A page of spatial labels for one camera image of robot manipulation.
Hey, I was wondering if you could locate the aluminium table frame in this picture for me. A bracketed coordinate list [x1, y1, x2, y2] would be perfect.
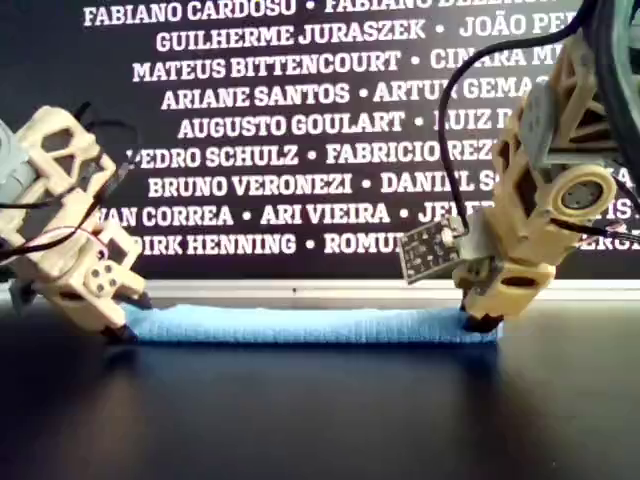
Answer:
[139, 278, 640, 307]

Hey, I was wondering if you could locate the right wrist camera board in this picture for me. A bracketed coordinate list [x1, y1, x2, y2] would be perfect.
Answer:
[398, 218, 469, 287]

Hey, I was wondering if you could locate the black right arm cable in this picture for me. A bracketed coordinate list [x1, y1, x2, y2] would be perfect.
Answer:
[592, 0, 640, 241]

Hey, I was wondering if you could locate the blue microfibre cloth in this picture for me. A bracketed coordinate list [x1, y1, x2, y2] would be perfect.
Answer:
[122, 302, 500, 347]

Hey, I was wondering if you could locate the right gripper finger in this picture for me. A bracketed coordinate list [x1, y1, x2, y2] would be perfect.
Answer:
[452, 258, 502, 332]
[471, 271, 555, 333]

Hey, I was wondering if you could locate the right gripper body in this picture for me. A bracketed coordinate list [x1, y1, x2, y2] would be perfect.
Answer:
[468, 198, 577, 275]

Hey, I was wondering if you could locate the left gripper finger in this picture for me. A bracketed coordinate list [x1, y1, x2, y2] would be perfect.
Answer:
[51, 293, 140, 345]
[83, 261, 155, 311]

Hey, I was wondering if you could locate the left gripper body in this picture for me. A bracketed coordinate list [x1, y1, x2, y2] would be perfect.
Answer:
[28, 198, 142, 302]

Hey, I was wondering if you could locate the black right camera cable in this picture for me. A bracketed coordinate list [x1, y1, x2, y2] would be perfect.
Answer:
[437, 22, 586, 234]

